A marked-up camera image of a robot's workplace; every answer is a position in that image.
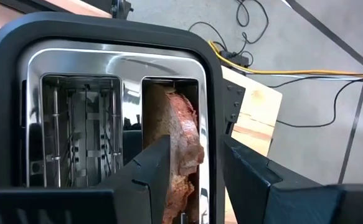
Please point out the black power strip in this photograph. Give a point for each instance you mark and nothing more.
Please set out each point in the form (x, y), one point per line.
(235, 59)

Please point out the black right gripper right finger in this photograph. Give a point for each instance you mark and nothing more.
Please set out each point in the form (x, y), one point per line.
(277, 199)

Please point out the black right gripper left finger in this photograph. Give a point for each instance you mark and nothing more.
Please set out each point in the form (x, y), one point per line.
(144, 193)

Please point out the brown toast slice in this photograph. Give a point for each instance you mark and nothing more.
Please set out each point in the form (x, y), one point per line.
(181, 133)

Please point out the black toaster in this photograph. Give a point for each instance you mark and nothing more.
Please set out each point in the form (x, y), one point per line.
(10, 93)

